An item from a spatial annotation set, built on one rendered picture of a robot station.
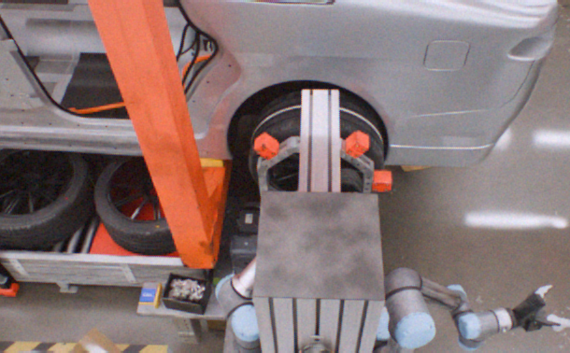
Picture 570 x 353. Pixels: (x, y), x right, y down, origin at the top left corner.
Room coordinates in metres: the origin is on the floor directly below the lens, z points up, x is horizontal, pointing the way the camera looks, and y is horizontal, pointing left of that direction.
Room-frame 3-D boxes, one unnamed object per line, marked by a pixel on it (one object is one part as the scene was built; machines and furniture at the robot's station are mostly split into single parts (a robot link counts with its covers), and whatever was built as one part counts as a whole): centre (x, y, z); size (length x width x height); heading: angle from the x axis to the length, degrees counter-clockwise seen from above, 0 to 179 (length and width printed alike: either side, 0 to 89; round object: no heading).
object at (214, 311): (1.25, 0.54, 0.44); 0.43 x 0.17 x 0.03; 84
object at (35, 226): (2.00, 1.46, 0.39); 0.66 x 0.66 x 0.24
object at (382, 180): (1.62, -0.45, 0.85); 0.09 x 0.08 x 0.07; 84
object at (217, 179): (1.79, 0.41, 0.69); 0.52 x 0.17 x 0.35; 174
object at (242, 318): (0.86, 0.17, 0.98); 0.13 x 0.12 x 0.14; 26
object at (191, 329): (1.25, 0.57, 0.21); 0.10 x 0.10 x 0.42; 84
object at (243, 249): (1.71, 0.22, 0.26); 0.42 x 0.18 x 0.35; 174
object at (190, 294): (1.24, 0.51, 0.51); 0.20 x 0.14 x 0.13; 75
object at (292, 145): (1.65, -0.13, 0.85); 0.54 x 0.07 x 0.54; 84
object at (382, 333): (0.81, -0.33, 0.98); 0.13 x 0.12 x 0.14; 10
